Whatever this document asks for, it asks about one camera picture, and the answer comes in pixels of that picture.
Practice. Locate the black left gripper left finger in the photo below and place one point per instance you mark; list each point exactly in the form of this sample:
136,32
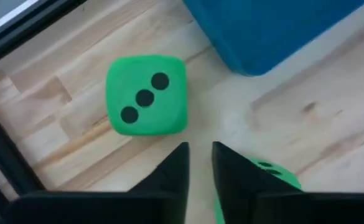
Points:
169,186

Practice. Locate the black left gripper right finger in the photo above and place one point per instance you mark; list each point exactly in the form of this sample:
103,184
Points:
237,193

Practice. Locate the green foam die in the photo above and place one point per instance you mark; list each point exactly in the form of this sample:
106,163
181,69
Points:
289,181
146,96

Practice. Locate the blue plastic bin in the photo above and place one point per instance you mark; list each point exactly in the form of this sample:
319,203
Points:
262,31

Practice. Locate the black aluminium table frame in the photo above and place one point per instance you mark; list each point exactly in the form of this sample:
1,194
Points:
13,168

